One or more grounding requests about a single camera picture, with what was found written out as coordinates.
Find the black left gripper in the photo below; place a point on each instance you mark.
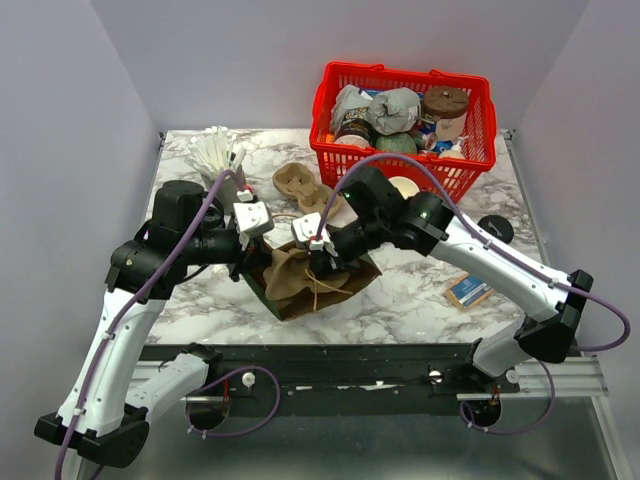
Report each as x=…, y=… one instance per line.
x=255, y=255

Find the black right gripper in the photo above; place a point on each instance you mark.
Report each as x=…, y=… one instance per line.
x=331, y=262

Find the brown green paper bag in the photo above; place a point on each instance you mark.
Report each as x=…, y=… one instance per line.
x=323, y=292

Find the brown cardboard cup carrier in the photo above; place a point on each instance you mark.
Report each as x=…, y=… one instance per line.
x=295, y=181

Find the black plastic cup lid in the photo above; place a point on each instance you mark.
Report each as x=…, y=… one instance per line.
x=497, y=226

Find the single brown cup carrier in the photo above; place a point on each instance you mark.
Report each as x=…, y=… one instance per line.
x=286, y=276

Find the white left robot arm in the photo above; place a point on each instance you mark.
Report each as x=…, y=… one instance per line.
x=103, y=418

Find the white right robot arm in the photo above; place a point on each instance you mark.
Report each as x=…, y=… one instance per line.
x=552, y=300

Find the stack of paper cups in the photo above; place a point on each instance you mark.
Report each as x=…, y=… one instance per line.
x=406, y=187

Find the green netted melon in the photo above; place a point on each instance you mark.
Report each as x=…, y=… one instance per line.
x=402, y=143

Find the black labelled tub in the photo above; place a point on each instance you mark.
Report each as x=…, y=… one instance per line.
x=355, y=130

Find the blue orange card box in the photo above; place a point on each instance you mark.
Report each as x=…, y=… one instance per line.
x=466, y=292

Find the red blue drink can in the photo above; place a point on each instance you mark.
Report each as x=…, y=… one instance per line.
x=427, y=141

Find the cream pump lotion bottle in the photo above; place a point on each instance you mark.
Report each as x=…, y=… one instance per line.
x=455, y=151

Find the grey plastic mailer bag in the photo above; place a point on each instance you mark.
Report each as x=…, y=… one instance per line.
x=387, y=112

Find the brown lidded round box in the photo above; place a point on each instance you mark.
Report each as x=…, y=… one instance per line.
x=447, y=107

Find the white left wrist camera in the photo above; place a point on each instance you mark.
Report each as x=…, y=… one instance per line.
x=252, y=217

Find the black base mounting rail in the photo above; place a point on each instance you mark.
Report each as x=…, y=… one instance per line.
x=347, y=380

